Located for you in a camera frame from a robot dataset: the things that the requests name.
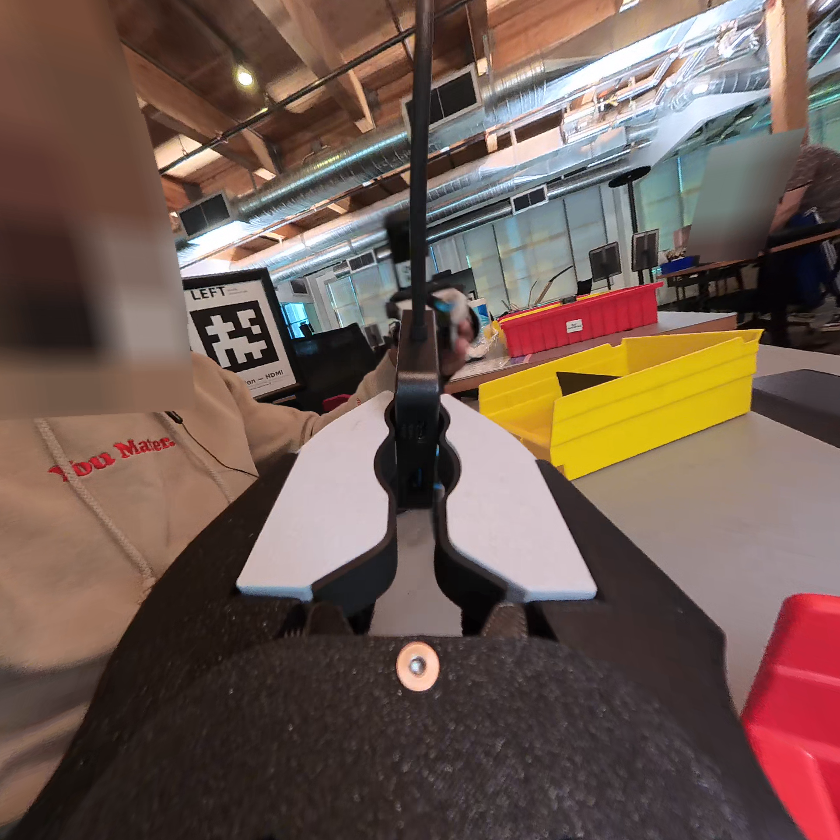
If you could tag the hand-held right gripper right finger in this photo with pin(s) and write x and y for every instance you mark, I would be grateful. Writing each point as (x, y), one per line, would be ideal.
(512, 505)

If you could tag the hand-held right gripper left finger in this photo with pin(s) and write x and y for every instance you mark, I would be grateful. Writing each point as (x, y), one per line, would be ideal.
(321, 499)

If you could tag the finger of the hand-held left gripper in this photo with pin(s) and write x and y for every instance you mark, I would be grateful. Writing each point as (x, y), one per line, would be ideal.
(459, 298)

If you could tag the person's left forearm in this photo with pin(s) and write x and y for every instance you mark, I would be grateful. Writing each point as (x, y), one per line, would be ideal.
(308, 420)

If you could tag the person's left hand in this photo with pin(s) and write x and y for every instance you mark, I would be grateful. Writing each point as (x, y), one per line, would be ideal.
(459, 348)

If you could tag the red bin with white label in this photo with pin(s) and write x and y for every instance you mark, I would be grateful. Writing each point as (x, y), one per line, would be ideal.
(577, 325)

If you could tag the black ceiling vent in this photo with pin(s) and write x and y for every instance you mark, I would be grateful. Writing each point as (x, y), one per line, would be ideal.
(529, 199)
(205, 213)
(453, 95)

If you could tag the black office chair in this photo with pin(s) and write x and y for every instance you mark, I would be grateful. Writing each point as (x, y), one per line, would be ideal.
(341, 361)

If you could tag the black bin divider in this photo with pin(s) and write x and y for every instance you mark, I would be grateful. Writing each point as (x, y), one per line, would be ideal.
(584, 380)

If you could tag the black monitor on stand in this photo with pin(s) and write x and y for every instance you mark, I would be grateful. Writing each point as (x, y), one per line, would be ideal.
(646, 249)
(605, 262)

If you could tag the black framed marker sign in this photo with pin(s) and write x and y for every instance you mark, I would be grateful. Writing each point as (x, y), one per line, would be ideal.
(236, 328)

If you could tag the black floor lamp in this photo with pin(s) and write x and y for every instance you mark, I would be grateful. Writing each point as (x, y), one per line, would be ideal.
(628, 177)

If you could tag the blue bin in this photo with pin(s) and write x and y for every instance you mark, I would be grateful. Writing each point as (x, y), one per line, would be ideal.
(676, 265)

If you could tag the round ceiling light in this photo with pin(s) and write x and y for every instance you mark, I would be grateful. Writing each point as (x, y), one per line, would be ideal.
(244, 77)

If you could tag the person's beige hoodie torso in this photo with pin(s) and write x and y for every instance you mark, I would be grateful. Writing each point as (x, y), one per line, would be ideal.
(98, 525)

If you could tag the wooden desk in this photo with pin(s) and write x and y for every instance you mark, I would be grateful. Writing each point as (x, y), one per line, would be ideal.
(754, 256)

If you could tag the black case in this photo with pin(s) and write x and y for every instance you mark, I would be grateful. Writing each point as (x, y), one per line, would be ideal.
(800, 400)

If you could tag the red plastic bin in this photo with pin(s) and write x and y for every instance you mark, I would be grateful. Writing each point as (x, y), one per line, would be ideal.
(800, 722)

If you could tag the silver ventilation duct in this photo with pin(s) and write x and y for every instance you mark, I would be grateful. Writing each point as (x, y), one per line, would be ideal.
(328, 170)

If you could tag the wooden post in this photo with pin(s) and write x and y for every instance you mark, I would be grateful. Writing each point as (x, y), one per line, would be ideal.
(787, 65)

